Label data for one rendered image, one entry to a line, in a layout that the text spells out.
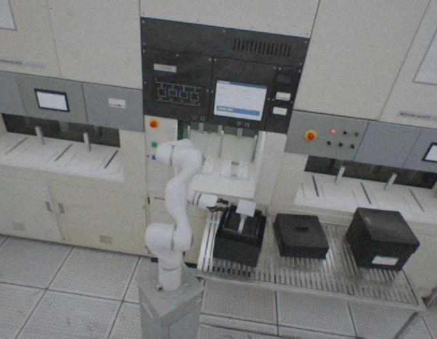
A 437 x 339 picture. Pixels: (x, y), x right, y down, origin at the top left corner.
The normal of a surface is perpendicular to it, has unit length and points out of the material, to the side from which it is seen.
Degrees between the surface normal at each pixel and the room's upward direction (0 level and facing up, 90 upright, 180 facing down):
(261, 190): 90
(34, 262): 0
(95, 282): 0
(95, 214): 90
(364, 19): 90
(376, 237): 0
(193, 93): 90
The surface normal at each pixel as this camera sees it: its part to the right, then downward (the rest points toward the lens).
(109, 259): 0.10, -0.82
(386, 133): -0.11, 0.56
